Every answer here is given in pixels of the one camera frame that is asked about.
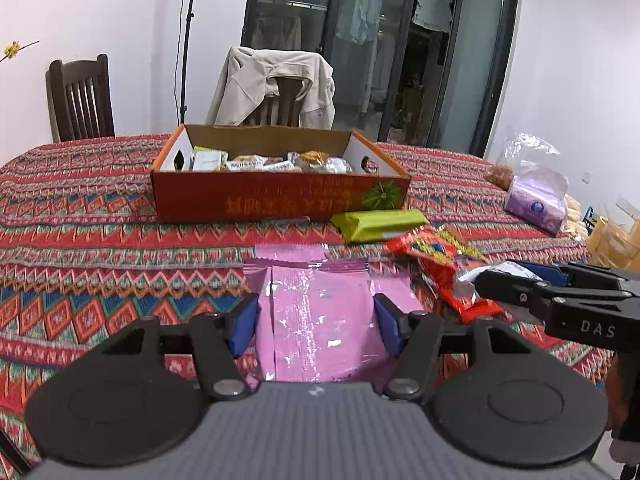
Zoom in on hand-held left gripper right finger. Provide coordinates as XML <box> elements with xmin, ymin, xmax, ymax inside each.
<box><xmin>374</xmin><ymin>293</ymin><xmax>532</xmax><ymax>402</ymax></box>

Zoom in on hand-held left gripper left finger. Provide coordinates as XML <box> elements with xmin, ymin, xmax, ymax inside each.
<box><xmin>100</xmin><ymin>292</ymin><xmax>261</xmax><ymax>401</ymax></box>

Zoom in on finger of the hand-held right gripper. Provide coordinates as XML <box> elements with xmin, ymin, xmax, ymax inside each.
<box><xmin>505</xmin><ymin>259</ymin><xmax>640</xmax><ymax>291</ymax></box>
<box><xmin>474</xmin><ymin>267</ymin><xmax>640</xmax><ymax>325</ymax></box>

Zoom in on pink foil snack packet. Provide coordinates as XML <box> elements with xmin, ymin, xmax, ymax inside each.
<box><xmin>242</xmin><ymin>242</ymin><xmax>426</xmax><ymax>386</ymax></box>

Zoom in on red snack packet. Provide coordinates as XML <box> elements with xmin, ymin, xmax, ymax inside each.
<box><xmin>385</xmin><ymin>224</ymin><xmax>506</xmax><ymax>325</ymax></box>

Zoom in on orange-rimmed cardboard box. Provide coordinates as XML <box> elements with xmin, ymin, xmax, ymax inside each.
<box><xmin>151</xmin><ymin>124</ymin><xmax>412</xmax><ymax>224</ymax></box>

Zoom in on white cookie-print snack packet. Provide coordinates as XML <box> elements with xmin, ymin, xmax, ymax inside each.
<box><xmin>225</xmin><ymin>155</ymin><xmax>268</xmax><ymax>171</ymax></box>

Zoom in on clear plastic bag of snacks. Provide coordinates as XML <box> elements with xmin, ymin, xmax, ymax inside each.
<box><xmin>487</xmin><ymin>132</ymin><xmax>563</xmax><ymax>191</ymax></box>

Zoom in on purple tissue pack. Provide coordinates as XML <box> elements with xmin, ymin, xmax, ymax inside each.
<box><xmin>504</xmin><ymin>162</ymin><xmax>570</xmax><ymax>236</ymax></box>

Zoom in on cardboard boxes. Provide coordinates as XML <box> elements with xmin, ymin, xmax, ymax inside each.
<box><xmin>585</xmin><ymin>195</ymin><xmax>640</xmax><ymax>268</ymax></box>

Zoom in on silver cookie-print snack packet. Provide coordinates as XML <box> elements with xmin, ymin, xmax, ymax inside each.
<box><xmin>287</xmin><ymin>150</ymin><xmax>328</xmax><ymax>166</ymax></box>

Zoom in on dark-framed sliding glass door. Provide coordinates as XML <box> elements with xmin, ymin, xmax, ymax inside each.
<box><xmin>241</xmin><ymin>0</ymin><xmax>521</xmax><ymax>158</ymax></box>

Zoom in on dark wooden chair brown seat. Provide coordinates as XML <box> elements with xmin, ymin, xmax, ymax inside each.
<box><xmin>247</xmin><ymin>76</ymin><xmax>307</xmax><ymax>128</ymax></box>

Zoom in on beige jacket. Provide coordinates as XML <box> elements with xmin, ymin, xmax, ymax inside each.
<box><xmin>206</xmin><ymin>46</ymin><xmax>337</xmax><ymax>130</ymax></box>

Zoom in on black light stand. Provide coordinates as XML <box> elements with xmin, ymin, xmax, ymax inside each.
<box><xmin>179</xmin><ymin>0</ymin><xmax>202</xmax><ymax>126</ymax></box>

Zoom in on hanging light blue shirt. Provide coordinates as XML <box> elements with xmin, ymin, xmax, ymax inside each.
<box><xmin>336</xmin><ymin>0</ymin><xmax>386</xmax><ymax>45</ymax></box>

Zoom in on yellow flower branch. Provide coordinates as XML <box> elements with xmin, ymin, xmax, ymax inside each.
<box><xmin>0</xmin><ymin>39</ymin><xmax>41</xmax><ymax>63</ymax></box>

